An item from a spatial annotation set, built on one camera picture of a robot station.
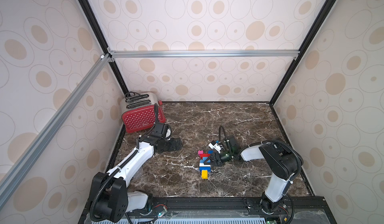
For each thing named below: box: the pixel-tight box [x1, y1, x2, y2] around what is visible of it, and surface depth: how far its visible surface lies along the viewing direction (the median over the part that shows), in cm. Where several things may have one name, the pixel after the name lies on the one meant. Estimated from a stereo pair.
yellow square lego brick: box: [201, 170, 209, 179], surface depth 83 cm
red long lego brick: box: [199, 153, 211, 160], surface depth 89 cm
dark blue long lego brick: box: [199, 167, 211, 172], surface depth 85 cm
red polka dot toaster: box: [120, 92, 166, 133], surface depth 97 cm
